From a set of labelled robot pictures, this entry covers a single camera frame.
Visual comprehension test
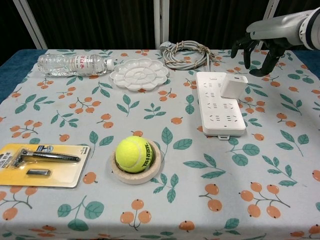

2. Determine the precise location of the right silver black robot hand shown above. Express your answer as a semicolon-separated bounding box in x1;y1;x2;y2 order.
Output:
230;8;305;77

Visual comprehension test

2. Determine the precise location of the white plug adapter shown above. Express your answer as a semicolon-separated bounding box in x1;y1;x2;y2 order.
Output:
219;74;249;100

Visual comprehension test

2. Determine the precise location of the white power strip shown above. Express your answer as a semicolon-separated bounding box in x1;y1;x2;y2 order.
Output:
195;71;247;140

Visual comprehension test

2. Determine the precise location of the white flower paint palette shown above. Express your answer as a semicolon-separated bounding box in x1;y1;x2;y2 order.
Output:
109;57;170;92

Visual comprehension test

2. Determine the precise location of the floral patterned tablecloth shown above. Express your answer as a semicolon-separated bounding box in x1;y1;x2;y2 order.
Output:
0;48;320;240

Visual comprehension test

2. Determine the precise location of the yellow tennis ball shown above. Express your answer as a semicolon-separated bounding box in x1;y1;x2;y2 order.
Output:
114;135;153;173

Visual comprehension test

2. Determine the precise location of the clear plastic water bottle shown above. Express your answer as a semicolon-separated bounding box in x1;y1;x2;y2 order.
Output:
37;53;116;78

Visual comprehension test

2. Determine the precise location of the blue table cover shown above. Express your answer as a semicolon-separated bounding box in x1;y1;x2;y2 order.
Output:
0;48;320;70

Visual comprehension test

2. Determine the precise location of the razor in blister pack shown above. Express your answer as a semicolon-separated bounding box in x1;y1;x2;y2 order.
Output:
0;143;91;189

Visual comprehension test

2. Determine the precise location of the white frame post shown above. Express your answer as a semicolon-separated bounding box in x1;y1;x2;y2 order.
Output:
152;0;171;50
16;0;48;50
262;0;282;22

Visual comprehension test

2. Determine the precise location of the coiled grey power cable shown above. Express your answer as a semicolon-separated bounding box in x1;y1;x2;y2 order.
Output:
159;40;216;73

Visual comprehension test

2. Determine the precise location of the beige tape roll ring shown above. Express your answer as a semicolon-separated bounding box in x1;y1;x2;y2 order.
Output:
110;140;166;186

